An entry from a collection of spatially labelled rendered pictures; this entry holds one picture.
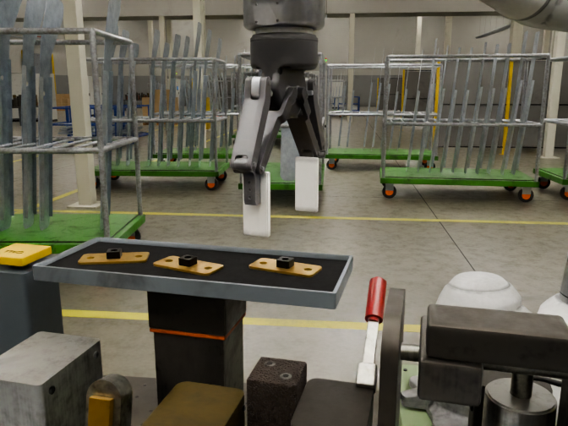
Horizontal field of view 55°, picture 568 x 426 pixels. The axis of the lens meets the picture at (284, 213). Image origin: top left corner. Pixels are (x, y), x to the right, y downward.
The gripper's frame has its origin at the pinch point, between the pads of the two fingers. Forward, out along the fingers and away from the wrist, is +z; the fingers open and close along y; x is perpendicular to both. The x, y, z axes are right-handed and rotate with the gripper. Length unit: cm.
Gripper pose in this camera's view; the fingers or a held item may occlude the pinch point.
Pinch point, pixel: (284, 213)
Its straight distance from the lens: 65.1
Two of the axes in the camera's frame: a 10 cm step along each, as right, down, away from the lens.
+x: 9.0, 1.0, -4.2
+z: 0.0, 9.8, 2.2
